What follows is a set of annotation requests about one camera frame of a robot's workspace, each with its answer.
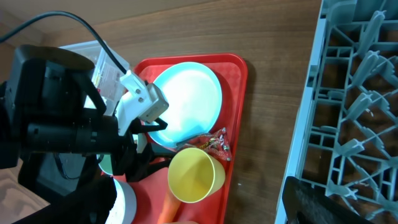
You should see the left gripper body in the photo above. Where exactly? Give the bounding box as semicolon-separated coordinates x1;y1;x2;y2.
111;118;170;182

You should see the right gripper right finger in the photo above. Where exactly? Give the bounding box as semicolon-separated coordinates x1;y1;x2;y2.
282;176;372;224

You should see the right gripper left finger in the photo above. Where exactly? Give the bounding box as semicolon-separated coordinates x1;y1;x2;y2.
14;176;117;224

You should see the green bowl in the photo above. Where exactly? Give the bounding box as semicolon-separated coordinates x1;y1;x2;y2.
98;133;149;177

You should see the yellow plastic cup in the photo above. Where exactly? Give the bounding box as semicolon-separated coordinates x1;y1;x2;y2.
167;147;226;203

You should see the red candy wrapper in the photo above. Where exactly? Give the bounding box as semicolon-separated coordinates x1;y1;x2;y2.
183;128;232;161

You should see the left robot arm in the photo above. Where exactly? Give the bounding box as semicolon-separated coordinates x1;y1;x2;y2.
1;45;167;182

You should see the grey dishwasher rack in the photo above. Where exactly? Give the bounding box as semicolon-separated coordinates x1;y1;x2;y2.
284;0;397;223

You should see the orange carrot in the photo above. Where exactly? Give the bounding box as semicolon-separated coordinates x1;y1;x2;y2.
157;189;181;224

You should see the light blue plate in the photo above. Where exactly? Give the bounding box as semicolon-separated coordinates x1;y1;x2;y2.
149;62;223;148

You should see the clear plastic bin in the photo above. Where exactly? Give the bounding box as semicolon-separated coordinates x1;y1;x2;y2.
61;40;125;116

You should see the red serving tray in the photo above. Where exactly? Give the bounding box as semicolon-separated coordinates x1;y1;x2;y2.
101;53;249;224

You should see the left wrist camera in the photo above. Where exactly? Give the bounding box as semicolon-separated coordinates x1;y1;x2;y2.
114;70;169;136

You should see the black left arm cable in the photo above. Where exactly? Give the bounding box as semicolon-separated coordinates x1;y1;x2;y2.
0;11;128;75

